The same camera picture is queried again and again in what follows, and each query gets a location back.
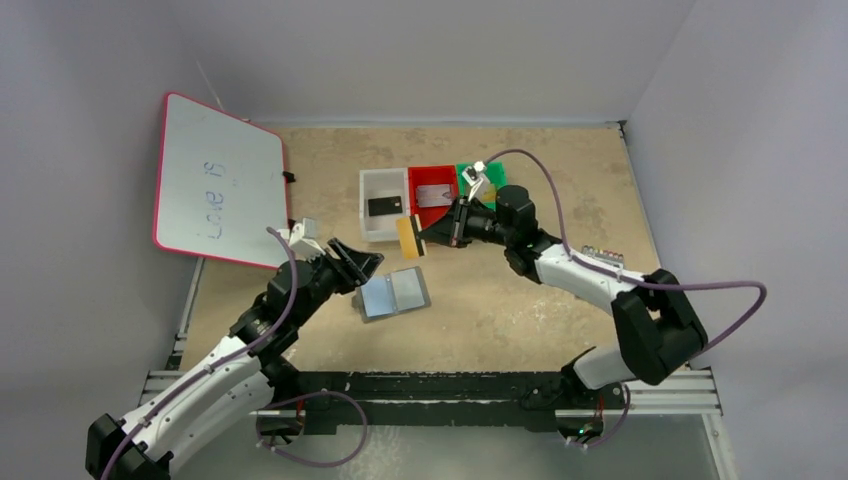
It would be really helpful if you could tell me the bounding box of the grey leather card holder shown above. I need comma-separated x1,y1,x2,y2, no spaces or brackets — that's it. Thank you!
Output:
351,267,432,323

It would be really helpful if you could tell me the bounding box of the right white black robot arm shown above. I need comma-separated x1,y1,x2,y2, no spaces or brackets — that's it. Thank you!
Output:
417,185,708,394

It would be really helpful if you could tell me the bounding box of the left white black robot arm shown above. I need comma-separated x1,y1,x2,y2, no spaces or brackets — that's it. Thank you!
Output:
85,238,384,479

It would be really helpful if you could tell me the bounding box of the gold credit card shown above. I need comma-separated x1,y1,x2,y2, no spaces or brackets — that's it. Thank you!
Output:
477,184,497,203

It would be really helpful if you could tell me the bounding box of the silver pink credit card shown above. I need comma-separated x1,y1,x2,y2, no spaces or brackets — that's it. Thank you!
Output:
415,184,455,208

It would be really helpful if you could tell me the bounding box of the black credit card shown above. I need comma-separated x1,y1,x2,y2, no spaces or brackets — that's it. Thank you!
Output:
366,196,404,217

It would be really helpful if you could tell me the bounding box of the green plastic bin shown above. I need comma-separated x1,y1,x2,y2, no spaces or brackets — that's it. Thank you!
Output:
455,162,507,210

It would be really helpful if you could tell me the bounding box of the white plastic bin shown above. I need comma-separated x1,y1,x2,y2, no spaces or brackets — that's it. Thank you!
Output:
358,168,411,243

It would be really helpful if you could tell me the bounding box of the box of coloured markers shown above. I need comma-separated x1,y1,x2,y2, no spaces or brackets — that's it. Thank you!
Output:
581,245,624,265

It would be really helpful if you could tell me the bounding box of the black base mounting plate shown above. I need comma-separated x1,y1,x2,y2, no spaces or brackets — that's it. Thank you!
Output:
256,371,625,442

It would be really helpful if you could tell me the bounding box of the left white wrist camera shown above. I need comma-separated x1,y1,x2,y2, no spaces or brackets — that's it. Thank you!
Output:
277,217,325,261

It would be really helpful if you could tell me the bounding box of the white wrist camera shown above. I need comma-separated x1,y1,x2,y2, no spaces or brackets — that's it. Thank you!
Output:
461,161,490,201
277,217,325,261

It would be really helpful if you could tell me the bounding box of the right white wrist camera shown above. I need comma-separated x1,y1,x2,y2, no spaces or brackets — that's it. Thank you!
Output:
461,161,490,201

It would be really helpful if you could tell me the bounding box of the white board with pink frame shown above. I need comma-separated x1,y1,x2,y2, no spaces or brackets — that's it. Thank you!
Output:
152,92,289,268

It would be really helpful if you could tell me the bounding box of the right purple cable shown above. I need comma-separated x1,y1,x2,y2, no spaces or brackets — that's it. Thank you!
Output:
480,148,768,362

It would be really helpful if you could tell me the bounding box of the aluminium frame rail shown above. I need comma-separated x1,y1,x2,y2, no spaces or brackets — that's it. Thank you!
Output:
135,370,723,419

